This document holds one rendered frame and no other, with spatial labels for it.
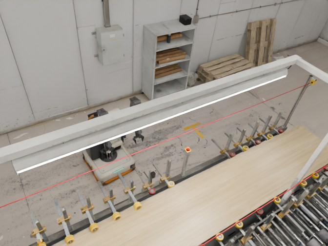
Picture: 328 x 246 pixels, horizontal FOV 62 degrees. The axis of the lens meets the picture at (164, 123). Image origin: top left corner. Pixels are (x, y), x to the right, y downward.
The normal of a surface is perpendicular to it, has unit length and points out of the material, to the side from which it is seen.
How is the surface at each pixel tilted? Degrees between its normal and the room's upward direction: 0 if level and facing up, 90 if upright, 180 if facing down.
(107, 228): 0
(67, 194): 0
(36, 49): 90
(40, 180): 0
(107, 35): 90
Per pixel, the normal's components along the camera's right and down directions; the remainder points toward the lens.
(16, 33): 0.52, 0.62
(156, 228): 0.08, -0.72
